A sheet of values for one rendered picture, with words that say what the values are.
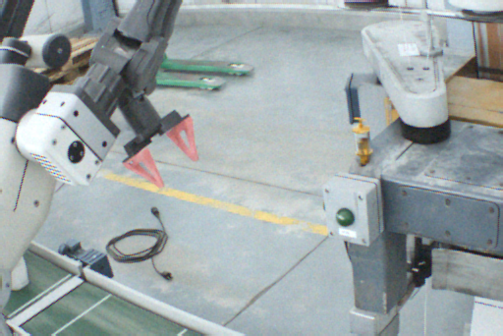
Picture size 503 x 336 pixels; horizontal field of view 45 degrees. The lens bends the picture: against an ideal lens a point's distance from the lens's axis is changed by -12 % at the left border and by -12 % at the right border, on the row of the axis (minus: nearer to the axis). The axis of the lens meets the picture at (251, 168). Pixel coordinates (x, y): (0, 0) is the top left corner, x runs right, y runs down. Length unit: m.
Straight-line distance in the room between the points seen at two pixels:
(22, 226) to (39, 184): 0.09
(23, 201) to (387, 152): 0.61
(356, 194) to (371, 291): 0.22
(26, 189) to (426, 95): 0.68
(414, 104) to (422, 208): 0.17
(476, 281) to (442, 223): 0.27
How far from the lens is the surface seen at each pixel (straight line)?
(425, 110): 1.05
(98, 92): 1.04
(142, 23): 1.08
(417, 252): 1.27
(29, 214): 1.17
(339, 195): 0.98
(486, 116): 1.17
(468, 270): 1.21
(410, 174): 0.98
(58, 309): 2.62
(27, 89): 1.13
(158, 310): 2.44
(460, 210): 0.95
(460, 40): 6.13
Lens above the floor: 1.78
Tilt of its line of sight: 25 degrees down
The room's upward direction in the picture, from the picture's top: 10 degrees counter-clockwise
